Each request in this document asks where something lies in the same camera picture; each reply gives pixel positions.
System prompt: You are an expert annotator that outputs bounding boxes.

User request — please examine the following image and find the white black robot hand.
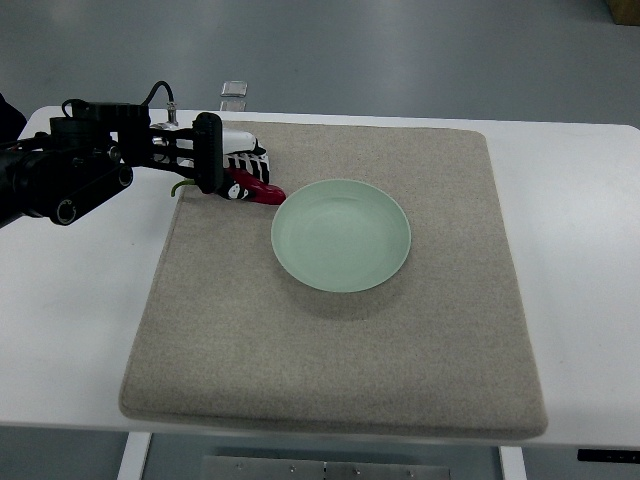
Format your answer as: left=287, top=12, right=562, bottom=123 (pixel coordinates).
left=222, top=128, right=271, bottom=184

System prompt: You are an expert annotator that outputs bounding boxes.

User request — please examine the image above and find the red chili pepper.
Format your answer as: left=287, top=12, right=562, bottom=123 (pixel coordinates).
left=202, top=168, right=286, bottom=205

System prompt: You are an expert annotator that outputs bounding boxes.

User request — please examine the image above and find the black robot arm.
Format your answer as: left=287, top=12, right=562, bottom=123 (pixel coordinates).
left=1, top=94, right=225, bottom=226

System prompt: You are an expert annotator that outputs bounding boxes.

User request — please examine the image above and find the light green plate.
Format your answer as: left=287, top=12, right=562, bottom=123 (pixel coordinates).
left=271, top=179, right=412, bottom=293

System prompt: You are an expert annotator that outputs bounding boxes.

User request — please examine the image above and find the beige fabric mat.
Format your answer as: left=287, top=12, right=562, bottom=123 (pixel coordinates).
left=119, top=122, right=548, bottom=440

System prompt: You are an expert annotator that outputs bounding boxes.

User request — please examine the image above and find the white table leg left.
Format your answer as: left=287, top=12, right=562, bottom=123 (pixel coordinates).
left=116, top=432, right=152, bottom=480

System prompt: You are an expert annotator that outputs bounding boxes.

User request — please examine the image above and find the white table leg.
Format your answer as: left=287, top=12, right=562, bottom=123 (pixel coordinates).
left=116, top=432, right=152, bottom=480
left=498, top=446, right=527, bottom=480

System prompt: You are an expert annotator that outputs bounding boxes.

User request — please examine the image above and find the cardboard box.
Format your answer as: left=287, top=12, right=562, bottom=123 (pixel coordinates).
left=606, top=0, right=640, bottom=26

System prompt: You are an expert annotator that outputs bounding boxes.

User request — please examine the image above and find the white table leg right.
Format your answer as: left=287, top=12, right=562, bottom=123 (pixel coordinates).
left=498, top=446, right=527, bottom=480

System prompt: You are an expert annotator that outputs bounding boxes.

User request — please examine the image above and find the black table control panel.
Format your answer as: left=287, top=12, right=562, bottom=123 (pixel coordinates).
left=577, top=449, right=640, bottom=464

